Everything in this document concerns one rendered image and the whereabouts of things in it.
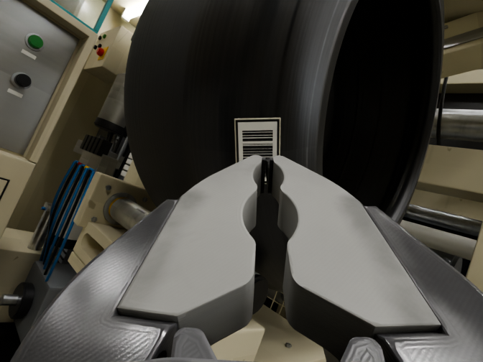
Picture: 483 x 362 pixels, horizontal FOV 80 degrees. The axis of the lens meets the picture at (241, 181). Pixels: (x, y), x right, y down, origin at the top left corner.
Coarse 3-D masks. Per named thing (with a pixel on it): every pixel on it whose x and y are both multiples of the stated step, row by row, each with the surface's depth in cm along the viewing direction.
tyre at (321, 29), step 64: (192, 0) 29; (256, 0) 24; (320, 0) 25; (384, 0) 55; (128, 64) 38; (192, 64) 28; (256, 64) 24; (320, 64) 26; (384, 64) 64; (128, 128) 39; (192, 128) 28; (320, 128) 28; (384, 128) 68; (384, 192) 65; (256, 256) 32
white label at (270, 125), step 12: (240, 120) 25; (252, 120) 25; (264, 120) 25; (276, 120) 25; (240, 132) 25; (252, 132) 25; (264, 132) 25; (276, 132) 25; (240, 144) 26; (252, 144) 26; (264, 144) 26; (276, 144) 26; (240, 156) 26; (264, 156) 26; (264, 180) 27
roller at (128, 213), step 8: (120, 200) 52; (128, 200) 52; (112, 208) 51; (120, 208) 50; (128, 208) 49; (136, 208) 48; (144, 208) 49; (112, 216) 52; (120, 216) 49; (128, 216) 47; (136, 216) 46; (144, 216) 45; (120, 224) 50; (128, 224) 47; (256, 272) 32; (256, 280) 30; (264, 280) 32; (256, 288) 30; (264, 288) 31; (256, 296) 30; (264, 296) 32; (256, 304) 31
